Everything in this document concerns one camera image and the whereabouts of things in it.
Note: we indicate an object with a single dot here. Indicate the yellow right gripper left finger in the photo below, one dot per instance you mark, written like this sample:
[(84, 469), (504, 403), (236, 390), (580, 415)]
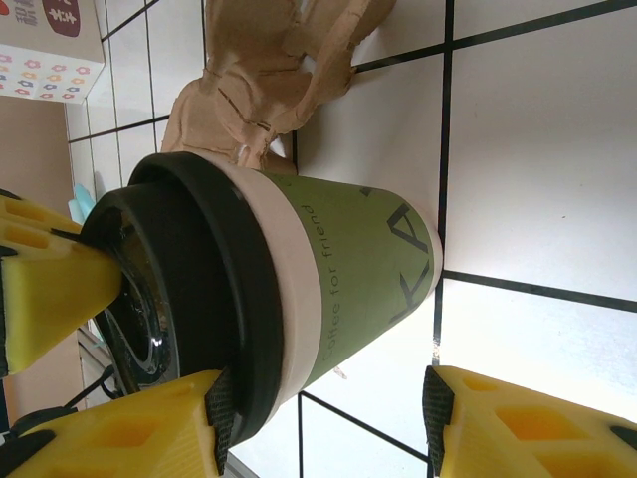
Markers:
[(124, 433)]

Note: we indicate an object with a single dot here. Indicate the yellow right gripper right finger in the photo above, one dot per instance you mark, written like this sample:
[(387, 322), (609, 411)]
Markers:
[(522, 433)]

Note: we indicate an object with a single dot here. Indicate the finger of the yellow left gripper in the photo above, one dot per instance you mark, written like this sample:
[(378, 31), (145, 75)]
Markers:
[(55, 299), (35, 221)]

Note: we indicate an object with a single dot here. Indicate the white printed paper bag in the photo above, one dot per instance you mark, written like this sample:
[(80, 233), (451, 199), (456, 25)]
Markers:
[(50, 74)]

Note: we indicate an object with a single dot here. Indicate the black coffee cup lid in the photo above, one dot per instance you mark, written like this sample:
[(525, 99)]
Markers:
[(209, 279)]

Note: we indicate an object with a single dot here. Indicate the green paper coffee cup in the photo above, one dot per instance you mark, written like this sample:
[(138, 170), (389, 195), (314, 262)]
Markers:
[(358, 279)]

